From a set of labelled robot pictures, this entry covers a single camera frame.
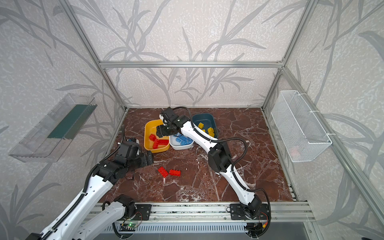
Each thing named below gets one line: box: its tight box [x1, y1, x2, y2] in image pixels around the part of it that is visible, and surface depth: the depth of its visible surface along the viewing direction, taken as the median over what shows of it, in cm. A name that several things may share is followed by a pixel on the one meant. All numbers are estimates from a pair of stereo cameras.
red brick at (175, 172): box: [169, 169, 181, 177], surface depth 87 cm
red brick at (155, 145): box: [152, 139, 159, 149], surface depth 99 cm
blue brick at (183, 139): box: [175, 135, 188, 145], surface depth 101 cm
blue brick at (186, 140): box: [182, 135, 194, 146], surface depth 100 cm
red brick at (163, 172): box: [158, 166, 169, 178], surface depth 87 cm
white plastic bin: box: [169, 135, 195, 150], surface depth 98 cm
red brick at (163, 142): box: [158, 139, 169, 146], surface depth 101 cm
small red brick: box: [149, 134, 157, 142], surface depth 101 cm
